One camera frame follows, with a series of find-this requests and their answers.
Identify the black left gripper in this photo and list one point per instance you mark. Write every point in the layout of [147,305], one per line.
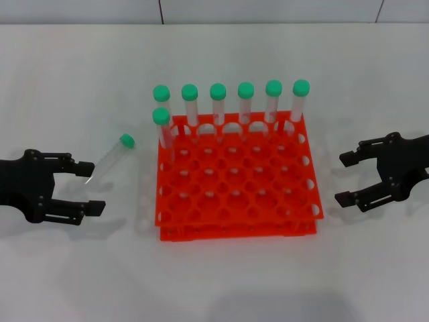
[23,181]

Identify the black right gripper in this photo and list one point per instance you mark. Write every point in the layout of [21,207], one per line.
[409,167]

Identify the green capped clear test tube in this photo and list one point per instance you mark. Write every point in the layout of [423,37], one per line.
[162,93]
[189,92]
[161,116]
[127,141]
[273,88]
[301,88]
[245,90]
[218,91]

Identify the orange plastic test tube rack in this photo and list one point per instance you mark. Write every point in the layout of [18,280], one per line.
[234,235]

